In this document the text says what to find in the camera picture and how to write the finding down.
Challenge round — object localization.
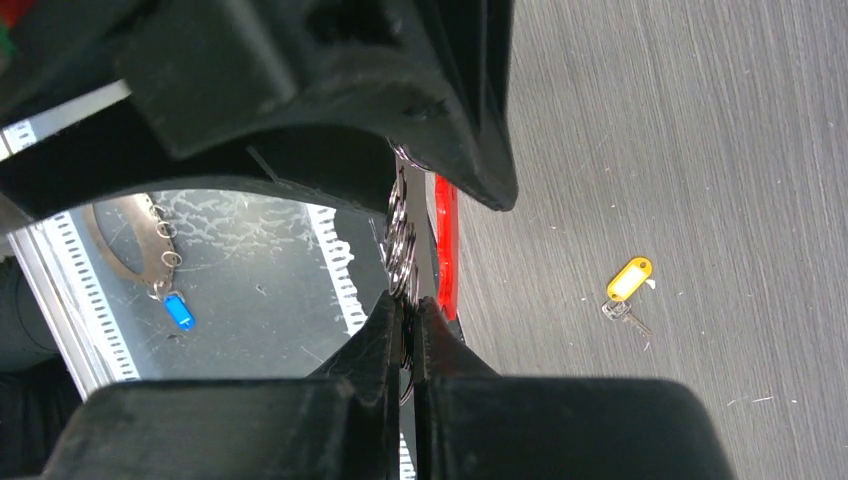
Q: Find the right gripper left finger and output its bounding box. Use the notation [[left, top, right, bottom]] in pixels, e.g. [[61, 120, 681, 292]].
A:
[[43, 294, 403, 479]]

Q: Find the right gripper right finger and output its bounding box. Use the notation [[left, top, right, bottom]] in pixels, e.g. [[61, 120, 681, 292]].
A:
[[413, 297, 733, 479]]

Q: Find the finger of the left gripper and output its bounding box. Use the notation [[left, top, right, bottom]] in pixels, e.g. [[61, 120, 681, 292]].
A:
[[294, 1, 518, 211], [1, 1, 395, 219]]

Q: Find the metal key holder red handle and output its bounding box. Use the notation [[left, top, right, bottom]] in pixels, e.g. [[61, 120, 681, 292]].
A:
[[384, 140, 439, 407]]

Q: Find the blue tag key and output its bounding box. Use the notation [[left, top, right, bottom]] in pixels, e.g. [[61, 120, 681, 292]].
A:
[[163, 291, 196, 331]]

